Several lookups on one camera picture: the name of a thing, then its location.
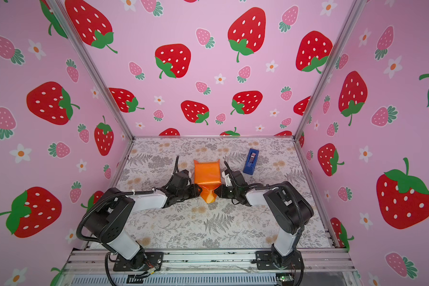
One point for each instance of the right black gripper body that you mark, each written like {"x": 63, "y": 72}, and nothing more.
{"x": 231, "y": 192}

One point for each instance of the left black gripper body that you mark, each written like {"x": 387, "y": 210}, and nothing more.
{"x": 180, "y": 193}

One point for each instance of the orange yellow wrapping paper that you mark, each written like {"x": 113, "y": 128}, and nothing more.
{"x": 208, "y": 177}

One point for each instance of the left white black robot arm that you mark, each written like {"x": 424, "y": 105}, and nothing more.
{"x": 105, "y": 222}

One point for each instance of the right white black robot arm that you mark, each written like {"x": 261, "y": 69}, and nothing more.
{"x": 290, "y": 209}

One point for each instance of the blue tape dispenser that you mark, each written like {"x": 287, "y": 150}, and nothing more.
{"x": 251, "y": 161}

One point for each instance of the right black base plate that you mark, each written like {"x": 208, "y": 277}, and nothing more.
{"x": 272, "y": 260}

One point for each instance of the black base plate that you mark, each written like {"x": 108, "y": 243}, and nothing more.
{"x": 272, "y": 260}
{"x": 141, "y": 262}

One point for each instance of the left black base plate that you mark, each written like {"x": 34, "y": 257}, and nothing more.
{"x": 141, "y": 262}

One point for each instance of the aluminium front frame rail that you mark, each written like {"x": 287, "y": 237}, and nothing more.
{"x": 212, "y": 267}

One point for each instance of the left aluminium corner post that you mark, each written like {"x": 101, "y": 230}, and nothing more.
{"x": 63, "y": 18}

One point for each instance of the aluminium corner post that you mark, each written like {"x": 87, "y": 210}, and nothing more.
{"x": 63, "y": 18}
{"x": 347, "y": 28}

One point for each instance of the right aluminium corner post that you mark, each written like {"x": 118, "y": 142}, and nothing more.
{"x": 347, "y": 28}

